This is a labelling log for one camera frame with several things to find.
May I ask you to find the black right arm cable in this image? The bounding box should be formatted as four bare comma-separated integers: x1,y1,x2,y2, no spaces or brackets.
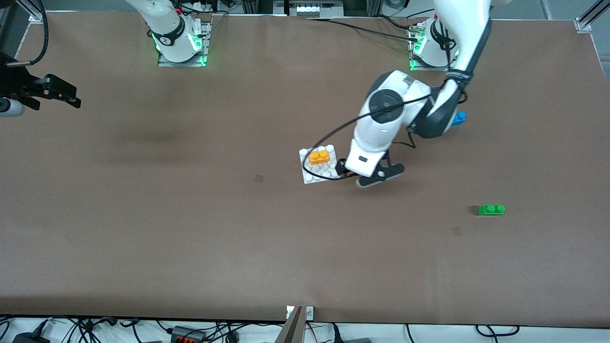
7,0,49,65

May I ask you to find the black looped floor cable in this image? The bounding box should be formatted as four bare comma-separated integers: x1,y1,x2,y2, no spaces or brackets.
475,324,520,338

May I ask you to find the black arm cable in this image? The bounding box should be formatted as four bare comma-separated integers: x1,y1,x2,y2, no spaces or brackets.
7,0,49,65
300,21,468,182

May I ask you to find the white studded base plate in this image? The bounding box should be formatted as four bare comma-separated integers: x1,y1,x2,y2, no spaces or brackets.
299,145,342,185

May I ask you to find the black cable across table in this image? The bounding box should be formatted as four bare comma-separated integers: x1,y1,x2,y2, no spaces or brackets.
305,16,423,43

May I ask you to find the white power strip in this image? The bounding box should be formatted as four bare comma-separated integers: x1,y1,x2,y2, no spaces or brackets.
286,0,345,18

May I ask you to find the black power brick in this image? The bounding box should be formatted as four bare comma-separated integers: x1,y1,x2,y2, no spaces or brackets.
12,320,51,343

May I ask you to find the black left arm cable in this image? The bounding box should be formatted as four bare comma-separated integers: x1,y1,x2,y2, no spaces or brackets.
300,21,468,182

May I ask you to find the black adapter with orange levers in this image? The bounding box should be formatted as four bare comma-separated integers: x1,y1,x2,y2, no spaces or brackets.
171,326,206,343

